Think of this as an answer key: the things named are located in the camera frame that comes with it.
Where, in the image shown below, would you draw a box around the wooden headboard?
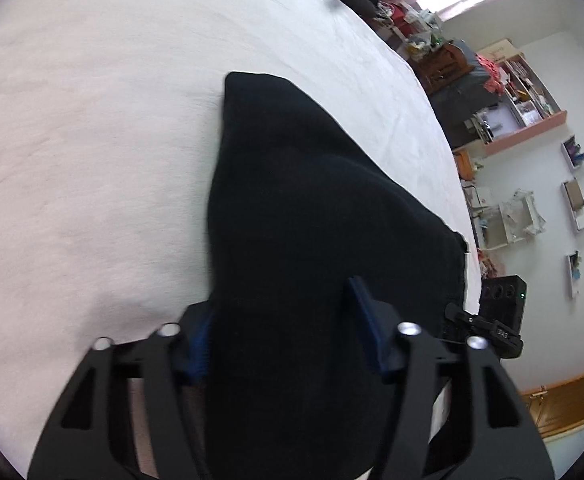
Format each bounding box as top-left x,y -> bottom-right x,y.
521,374 -> 584,439

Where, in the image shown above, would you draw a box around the wooden chair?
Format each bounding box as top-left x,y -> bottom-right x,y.
412,42 -> 473,96

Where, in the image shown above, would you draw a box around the pink bed blanket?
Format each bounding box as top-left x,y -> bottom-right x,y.
0,0 -> 472,472

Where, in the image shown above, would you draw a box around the pink bookshelf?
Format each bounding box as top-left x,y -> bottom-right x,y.
448,39 -> 568,157

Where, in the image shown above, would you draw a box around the black pants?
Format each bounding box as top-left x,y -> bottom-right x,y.
204,72 -> 467,479

